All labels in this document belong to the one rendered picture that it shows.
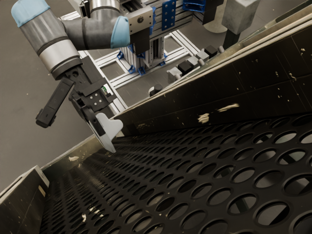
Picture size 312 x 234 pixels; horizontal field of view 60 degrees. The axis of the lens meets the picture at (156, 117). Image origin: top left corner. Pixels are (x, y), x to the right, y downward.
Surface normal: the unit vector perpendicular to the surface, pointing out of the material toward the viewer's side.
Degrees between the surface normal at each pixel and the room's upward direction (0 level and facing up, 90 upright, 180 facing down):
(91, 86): 33
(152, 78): 0
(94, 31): 43
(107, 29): 38
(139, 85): 0
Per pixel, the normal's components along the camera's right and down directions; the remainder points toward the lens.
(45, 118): 0.36, -0.04
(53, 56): -0.07, 0.18
